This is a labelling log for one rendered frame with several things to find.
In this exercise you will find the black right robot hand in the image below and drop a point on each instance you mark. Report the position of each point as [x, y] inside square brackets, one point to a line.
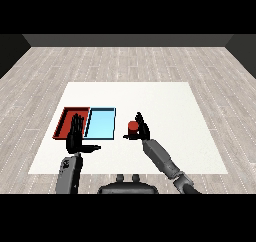
[144, 129]

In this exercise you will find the dark grey robot body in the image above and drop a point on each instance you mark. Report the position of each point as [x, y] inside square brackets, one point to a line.
[128, 187]

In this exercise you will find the light blue shallow open box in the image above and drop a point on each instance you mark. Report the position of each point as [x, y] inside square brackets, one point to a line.
[100, 123]

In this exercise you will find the small red can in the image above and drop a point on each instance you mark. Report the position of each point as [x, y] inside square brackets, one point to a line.
[133, 127]

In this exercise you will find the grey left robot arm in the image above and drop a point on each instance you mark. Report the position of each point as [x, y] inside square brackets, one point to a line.
[69, 174]

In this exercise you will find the red shallow open box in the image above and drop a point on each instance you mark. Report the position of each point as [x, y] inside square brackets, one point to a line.
[65, 124]

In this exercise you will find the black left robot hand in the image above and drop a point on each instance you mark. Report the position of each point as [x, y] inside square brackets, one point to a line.
[73, 141]

